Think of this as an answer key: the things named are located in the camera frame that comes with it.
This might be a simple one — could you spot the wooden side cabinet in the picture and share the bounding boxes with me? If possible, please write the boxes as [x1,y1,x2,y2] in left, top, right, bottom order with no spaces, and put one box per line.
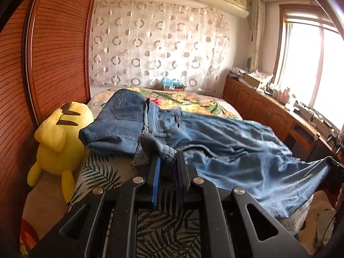
[222,74,339,162]

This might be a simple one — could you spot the window with wooden frame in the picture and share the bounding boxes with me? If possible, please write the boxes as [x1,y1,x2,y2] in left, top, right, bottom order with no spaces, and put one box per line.
[275,4,343,129]

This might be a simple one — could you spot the cardboard box on cabinet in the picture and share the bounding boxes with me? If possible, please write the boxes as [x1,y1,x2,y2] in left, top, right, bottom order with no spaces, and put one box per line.
[243,73,266,89]

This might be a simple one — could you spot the circle pattern sheer curtain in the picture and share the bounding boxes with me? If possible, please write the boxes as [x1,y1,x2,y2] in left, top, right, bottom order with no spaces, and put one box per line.
[89,0,230,96]

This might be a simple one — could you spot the pink figurine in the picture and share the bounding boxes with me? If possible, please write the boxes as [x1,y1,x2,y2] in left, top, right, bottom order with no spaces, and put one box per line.
[280,88,290,105]

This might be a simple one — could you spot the side window drape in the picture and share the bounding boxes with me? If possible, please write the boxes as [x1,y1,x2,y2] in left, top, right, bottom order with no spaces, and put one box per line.
[250,0,266,72]

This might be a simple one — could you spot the wooden louvered wardrobe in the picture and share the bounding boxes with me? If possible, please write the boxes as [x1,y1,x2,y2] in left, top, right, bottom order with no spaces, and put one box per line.
[1,0,95,248]

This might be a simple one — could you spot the folded dark blue jeans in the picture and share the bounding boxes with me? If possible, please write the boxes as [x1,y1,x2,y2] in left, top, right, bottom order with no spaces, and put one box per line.
[79,89,146,155]

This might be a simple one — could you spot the blue item on box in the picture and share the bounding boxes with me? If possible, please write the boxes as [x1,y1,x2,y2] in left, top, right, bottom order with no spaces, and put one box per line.
[161,77,185,91]

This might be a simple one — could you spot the yellow Pikachu plush toy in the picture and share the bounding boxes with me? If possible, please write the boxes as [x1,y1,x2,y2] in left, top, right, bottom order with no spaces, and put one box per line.
[27,101,94,203]

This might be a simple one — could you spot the wall air conditioner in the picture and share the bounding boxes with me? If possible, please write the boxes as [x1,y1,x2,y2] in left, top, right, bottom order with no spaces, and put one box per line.
[199,0,249,19]

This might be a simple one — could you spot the palm leaf print bedsheet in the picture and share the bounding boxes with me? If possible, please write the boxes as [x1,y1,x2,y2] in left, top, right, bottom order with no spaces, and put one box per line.
[67,150,315,258]

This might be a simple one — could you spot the light blue denim jeans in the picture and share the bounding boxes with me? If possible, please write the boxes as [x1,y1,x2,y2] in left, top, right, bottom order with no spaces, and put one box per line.
[130,100,332,219]

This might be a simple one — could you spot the wooden chair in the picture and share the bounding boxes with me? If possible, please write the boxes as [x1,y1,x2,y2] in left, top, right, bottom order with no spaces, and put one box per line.
[284,123,323,162]

